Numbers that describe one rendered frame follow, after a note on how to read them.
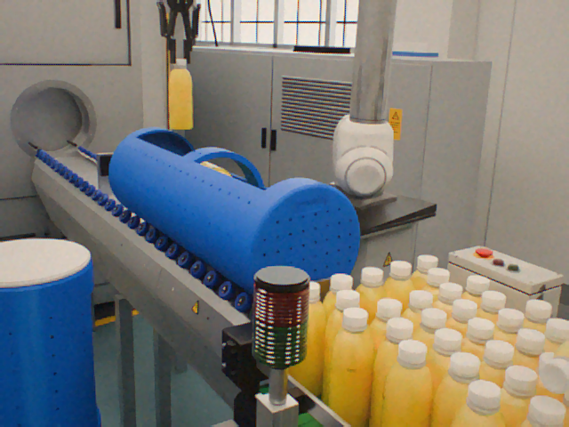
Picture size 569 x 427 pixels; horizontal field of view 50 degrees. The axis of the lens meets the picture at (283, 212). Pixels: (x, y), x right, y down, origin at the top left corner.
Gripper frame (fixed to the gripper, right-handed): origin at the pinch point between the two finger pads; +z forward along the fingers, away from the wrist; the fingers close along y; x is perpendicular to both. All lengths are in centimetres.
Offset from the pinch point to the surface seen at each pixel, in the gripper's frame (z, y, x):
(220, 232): 36, 19, 63
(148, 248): 54, 16, 14
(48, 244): 44, 47, 31
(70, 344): 60, 48, 51
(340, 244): 38, -3, 76
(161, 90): 50, -188, -476
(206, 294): 55, 16, 51
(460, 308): 37, 1, 113
